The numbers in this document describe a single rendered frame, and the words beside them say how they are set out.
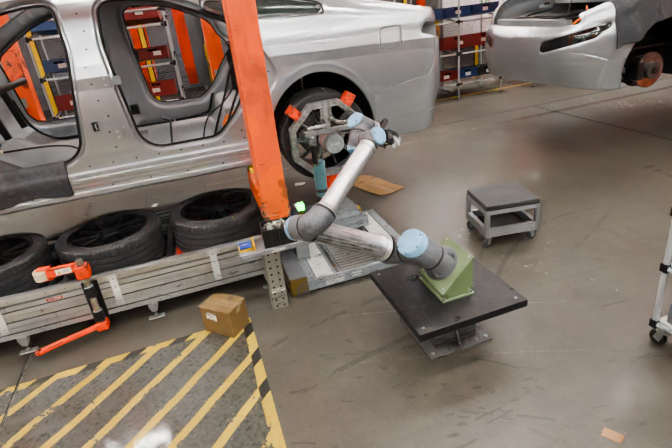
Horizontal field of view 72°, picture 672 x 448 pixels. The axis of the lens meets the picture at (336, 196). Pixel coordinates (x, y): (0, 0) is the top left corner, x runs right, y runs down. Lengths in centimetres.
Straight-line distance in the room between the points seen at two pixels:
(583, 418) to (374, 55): 248
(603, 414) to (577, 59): 320
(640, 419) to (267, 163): 221
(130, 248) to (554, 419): 251
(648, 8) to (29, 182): 489
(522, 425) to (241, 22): 236
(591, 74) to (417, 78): 183
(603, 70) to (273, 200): 323
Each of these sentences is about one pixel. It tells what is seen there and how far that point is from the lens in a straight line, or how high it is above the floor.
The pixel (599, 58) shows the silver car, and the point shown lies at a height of 103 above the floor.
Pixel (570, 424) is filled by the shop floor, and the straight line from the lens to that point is 242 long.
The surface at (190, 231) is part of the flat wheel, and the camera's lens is 320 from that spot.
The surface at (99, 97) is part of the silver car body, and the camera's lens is 328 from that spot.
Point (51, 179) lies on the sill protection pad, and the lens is 344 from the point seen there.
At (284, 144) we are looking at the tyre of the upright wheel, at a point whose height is 85.
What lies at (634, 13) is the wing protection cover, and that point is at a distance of 490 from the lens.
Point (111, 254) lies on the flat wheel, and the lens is 321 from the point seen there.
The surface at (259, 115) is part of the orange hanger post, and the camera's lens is 275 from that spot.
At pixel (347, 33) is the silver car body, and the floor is 154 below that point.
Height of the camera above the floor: 177
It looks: 23 degrees down
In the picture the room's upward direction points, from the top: 7 degrees counter-clockwise
